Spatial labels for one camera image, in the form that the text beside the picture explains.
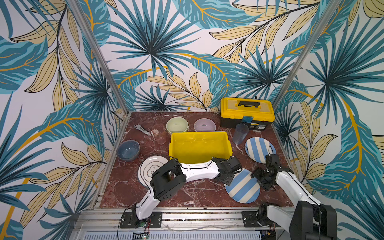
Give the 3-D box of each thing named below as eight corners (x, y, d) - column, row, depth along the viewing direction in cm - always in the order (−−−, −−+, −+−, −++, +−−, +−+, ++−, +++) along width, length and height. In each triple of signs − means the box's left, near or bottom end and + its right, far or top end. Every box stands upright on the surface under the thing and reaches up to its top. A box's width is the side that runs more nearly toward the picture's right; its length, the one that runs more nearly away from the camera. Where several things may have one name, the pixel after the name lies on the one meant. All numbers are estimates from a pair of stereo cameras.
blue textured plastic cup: (232, 144, 104) (237, 132, 93) (230, 135, 108) (235, 123, 98) (243, 144, 104) (250, 132, 93) (241, 135, 109) (247, 123, 98)
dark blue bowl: (118, 162, 95) (113, 156, 89) (123, 146, 102) (119, 140, 96) (139, 162, 95) (136, 156, 89) (143, 146, 102) (140, 140, 96)
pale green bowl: (166, 136, 107) (165, 130, 102) (168, 122, 115) (167, 116, 110) (188, 136, 107) (188, 131, 102) (188, 122, 115) (188, 116, 110)
